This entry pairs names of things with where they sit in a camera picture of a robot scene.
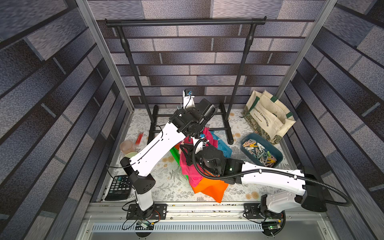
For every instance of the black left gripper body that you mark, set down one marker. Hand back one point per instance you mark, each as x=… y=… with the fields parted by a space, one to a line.
x=200 y=130

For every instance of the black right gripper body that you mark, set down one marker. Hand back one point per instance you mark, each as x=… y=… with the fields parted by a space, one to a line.
x=186 y=149

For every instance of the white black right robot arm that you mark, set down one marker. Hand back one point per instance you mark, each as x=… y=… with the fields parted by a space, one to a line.
x=299 y=188

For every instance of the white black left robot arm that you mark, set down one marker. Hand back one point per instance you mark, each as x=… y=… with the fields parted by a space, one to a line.
x=186 y=122

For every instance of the blue t-shirt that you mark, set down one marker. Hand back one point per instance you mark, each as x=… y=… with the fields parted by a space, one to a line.
x=222 y=146

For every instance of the orange t-shirt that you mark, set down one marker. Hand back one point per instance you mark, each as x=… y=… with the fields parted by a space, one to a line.
x=199 y=184

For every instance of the teal clothespin tray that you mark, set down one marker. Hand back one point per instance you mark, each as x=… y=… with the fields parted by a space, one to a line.
x=260 y=151

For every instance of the floral table cloth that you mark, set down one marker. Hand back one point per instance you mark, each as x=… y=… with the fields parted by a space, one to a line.
x=172 y=186

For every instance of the black clothes rack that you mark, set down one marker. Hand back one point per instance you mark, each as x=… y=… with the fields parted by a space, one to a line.
x=206 y=56

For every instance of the cream canvas tote bag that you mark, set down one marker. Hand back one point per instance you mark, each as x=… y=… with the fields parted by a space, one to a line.
x=268 y=116

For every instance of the red pen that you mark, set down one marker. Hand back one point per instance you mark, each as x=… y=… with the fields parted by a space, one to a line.
x=139 y=138

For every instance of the light green bowl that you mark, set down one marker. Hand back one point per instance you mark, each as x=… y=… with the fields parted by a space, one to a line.
x=130 y=155

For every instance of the black calculator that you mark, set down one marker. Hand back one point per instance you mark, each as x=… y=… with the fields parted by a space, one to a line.
x=120 y=189

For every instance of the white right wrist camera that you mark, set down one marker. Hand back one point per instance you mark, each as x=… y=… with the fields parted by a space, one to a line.
x=203 y=141

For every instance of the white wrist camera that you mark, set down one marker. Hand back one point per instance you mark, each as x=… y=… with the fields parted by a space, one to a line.
x=188 y=99
x=203 y=141

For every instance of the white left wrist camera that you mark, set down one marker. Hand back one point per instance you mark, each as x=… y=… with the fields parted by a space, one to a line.
x=188 y=99

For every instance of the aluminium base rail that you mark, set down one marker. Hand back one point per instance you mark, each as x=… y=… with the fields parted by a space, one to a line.
x=176 y=217

